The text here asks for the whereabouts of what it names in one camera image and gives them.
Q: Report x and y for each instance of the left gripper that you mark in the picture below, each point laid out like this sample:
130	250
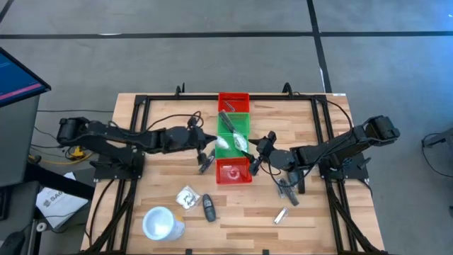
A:
184	139

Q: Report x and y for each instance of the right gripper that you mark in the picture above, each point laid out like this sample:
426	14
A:
279	159

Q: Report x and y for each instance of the bag of white cotton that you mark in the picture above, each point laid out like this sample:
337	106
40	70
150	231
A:
223	142
240	141

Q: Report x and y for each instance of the red plastic basket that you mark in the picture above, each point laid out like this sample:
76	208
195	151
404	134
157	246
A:
244	108
221	178

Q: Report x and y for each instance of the plastic nail file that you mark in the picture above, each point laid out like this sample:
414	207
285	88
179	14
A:
281	215
282	187
230	106

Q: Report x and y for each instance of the clear bag with black print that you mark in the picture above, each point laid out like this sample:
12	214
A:
187	197

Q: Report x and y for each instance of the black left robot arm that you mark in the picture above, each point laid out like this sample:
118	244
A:
117	136

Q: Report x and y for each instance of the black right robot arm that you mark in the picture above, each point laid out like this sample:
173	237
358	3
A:
339	145

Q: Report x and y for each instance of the clear plastic pouch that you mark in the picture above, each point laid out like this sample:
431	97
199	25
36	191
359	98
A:
233	173

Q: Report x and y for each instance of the white printed paper sheet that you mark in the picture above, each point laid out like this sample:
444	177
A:
60	205

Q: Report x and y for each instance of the white tape roll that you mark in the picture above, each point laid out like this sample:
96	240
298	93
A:
39	229

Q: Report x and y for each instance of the computer monitor blue screen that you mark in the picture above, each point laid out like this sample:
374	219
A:
14	81

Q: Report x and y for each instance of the black aluminium table frame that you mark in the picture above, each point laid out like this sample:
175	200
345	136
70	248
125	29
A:
177	97

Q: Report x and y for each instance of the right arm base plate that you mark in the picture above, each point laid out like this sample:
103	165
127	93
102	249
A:
354	171

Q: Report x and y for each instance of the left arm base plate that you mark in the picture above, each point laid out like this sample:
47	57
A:
106	171

